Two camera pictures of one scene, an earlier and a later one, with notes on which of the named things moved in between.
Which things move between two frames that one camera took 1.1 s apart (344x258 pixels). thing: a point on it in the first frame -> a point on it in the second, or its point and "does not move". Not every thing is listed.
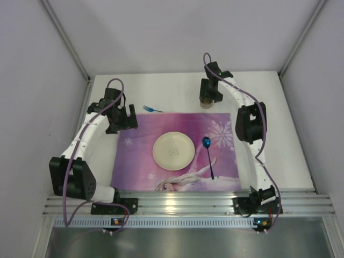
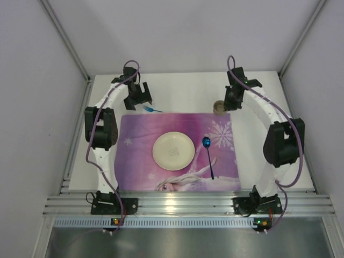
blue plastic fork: (150, 109) does not move
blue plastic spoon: (206, 143) does not move
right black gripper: (210, 95) -> (233, 99)
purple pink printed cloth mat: (135, 168) does not move
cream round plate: (173, 151) does not move
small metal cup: (206, 104) -> (219, 108)
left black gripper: (128, 118) -> (138, 97)
